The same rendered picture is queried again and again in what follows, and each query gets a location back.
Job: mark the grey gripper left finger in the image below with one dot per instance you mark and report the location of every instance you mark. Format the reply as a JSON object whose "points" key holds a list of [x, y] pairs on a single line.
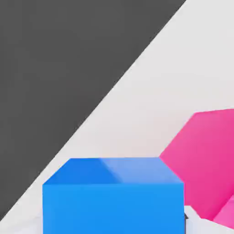
{"points": [[32, 228]]}

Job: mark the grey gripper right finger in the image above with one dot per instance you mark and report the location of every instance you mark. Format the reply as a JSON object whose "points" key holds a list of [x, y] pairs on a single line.
{"points": [[201, 226]]}

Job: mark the small blue cube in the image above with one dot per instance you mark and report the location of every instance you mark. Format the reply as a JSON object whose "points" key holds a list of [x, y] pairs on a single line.
{"points": [[113, 208]]}

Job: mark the large pink box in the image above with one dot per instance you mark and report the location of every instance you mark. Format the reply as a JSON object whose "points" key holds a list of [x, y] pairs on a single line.
{"points": [[204, 164]]}

